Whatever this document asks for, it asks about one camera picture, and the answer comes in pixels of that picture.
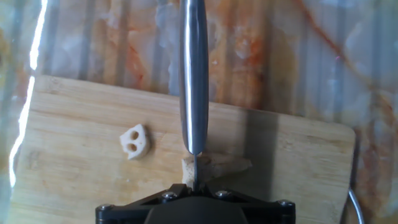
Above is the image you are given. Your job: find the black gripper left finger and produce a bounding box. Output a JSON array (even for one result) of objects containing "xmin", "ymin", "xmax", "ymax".
[{"xmin": 95, "ymin": 182, "xmax": 194, "ymax": 224}]

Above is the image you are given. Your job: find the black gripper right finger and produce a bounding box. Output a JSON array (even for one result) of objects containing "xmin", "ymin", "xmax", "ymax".
[{"xmin": 196, "ymin": 182, "xmax": 295, "ymax": 224}]

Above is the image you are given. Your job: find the long lotus root piece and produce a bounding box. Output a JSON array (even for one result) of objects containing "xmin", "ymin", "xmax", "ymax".
[{"xmin": 182, "ymin": 151, "xmax": 253, "ymax": 187}]

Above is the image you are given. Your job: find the short lotus root end slice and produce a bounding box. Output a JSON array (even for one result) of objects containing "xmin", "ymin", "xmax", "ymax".
[{"xmin": 119, "ymin": 123, "xmax": 152, "ymax": 161}]

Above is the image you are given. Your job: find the steel cleaver knife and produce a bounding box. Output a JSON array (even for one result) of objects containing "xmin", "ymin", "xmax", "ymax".
[{"xmin": 178, "ymin": 0, "xmax": 210, "ymax": 191}]

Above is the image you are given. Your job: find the wooden cutting board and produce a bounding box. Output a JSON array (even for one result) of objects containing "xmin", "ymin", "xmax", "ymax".
[{"xmin": 6, "ymin": 74, "xmax": 365, "ymax": 224}]

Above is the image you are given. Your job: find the orange marble pattern mat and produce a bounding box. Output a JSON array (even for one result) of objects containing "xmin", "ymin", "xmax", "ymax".
[{"xmin": 0, "ymin": 0, "xmax": 398, "ymax": 224}]

